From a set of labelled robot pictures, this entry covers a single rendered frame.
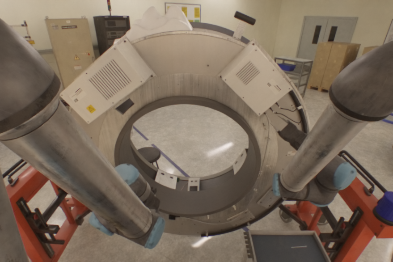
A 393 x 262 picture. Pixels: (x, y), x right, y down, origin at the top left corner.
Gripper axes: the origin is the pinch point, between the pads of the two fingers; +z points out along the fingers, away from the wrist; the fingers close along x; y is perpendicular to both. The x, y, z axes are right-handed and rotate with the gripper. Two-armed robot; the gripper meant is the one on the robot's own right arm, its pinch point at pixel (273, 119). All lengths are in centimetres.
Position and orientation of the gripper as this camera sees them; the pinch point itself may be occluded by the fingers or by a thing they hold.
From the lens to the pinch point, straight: 98.2
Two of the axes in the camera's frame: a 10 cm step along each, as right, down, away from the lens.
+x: 6.7, -7.1, -1.8
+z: -4.0, -5.6, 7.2
